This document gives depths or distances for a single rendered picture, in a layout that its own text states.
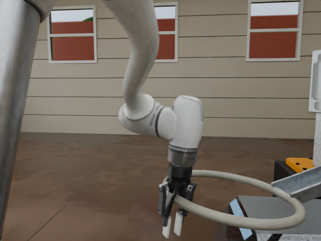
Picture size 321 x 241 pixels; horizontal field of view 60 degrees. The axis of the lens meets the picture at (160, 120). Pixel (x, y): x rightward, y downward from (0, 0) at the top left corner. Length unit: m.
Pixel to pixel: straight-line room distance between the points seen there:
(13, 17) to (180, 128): 0.51
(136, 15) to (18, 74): 0.23
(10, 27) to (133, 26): 0.21
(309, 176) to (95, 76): 6.75
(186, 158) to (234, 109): 6.41
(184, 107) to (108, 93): 6.73
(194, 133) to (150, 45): 0.33
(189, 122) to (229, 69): 6.39
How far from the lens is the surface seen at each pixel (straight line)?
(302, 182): 1.29
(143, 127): 0.87
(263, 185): 1.23
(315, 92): 2.08
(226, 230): 1.25
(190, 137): 0.82
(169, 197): 0.90
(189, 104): 0.81
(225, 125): 7.23
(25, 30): 0.51
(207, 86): 7.13
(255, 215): 1.23
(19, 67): 0.49
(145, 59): 0.63
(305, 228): 1.20
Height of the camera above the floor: 1.34
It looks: 8 degrees down
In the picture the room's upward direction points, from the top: straight up
